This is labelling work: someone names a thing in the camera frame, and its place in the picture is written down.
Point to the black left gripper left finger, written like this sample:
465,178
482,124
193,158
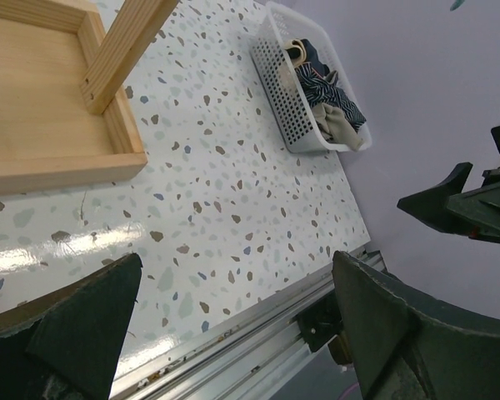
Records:
66,344

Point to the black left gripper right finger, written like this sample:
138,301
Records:
406,344

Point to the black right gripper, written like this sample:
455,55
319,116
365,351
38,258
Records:
446,209

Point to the navy striped underwear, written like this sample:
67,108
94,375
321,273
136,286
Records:
320,85

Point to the beige grey underwear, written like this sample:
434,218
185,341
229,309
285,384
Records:
334,126

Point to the teal hanger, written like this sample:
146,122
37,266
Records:
456,5

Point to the white laundry basket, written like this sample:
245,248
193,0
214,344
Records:
284,90

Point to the pile of clothes in basket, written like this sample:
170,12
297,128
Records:
303,54

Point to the wooden clothes rack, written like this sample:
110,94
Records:
65,119

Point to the aluminium table rail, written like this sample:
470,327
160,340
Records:
221,328

